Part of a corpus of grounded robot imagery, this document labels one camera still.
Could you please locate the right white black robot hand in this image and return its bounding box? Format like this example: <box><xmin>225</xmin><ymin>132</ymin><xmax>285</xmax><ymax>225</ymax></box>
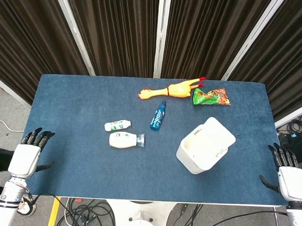
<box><xmin>258</xmin><ymin>142</ymin><xmax>302</xmax><ymax>203</ymax></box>

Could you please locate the white plastic container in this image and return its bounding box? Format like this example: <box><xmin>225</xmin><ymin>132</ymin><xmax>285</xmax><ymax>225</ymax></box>
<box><xmin>175</xmin><ymin>115</ymin><xmax>237</xmax><ymax>176</ymax></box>

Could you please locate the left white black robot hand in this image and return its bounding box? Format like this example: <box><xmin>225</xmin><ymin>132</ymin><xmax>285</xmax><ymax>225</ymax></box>
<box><xmin>7</xmin><ymin>126</ymin><xmax>57</xmax><ymax>180</ymax></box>

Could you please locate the dark pleated curtain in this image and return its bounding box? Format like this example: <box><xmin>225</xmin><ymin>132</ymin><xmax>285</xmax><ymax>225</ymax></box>
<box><xmin>0</xmin><ymin>0</ymin><xmax>302</xmax><ymax>124</ymax></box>

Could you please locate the blue felt table mat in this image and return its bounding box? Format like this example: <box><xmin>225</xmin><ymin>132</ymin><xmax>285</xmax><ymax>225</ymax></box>
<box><xmin>19</xmin><ymin>72</ymin><xmax>293</xmax><ymax>207</ymax></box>

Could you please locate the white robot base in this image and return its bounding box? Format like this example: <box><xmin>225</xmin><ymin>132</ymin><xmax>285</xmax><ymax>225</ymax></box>
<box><xmin>103</xmin><ymin>198</ymin><xmax>180</xmax><ymax>226</ymax></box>

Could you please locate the blue spray bottle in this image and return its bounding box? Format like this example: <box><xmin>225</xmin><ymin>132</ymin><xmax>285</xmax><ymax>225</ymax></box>
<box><xmin>149</xmin><ymin>100</ymin><xmax>167</xmax><ymax>131</ymax></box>

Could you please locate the yellow rubber chicken toy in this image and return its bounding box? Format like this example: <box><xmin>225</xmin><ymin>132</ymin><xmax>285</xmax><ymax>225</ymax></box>
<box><xmin>138</xmin><ymin>73</ymin><xmax>206</xmax><ymax>104</ymax></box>

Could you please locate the white curtain frame post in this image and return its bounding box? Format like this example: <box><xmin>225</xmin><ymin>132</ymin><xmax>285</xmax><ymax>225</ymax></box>
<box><xmin>153</xmin><ymin>0</ymin><xmax>172</xmax><ymax>79</ymax></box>

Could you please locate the black cable bundle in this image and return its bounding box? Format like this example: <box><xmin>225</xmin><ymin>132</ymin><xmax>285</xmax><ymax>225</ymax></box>
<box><xmin>27</xmin><ymin>191</ymin><xmax>118</xmax><ymax>226</ymax></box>

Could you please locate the small white green bottle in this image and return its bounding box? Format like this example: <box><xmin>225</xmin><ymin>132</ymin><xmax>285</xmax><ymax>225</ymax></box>
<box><xmin>104</xmin><ymin>118</ymin><xmax>132</xmax><ymax>133</ymax></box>

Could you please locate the white bottle with clear cap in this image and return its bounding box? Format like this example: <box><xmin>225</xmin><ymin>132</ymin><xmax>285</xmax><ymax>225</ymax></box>
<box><xmin>108</xmin><ymin>131</ymin><xmax>146</xmax><ymax>150</ymax></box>

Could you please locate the white cable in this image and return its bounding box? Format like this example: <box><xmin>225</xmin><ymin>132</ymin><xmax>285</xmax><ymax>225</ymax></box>
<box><xmin>0</xmin><ymin>120</ymin><xmax>25</xmax><ymax>133</ymax></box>

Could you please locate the green snack bag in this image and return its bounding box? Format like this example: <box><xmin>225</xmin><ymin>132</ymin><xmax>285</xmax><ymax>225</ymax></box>
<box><xmin>192</xmin><ymin>86</ymin><xmax>232</xmax><ymax>108</ymax></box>

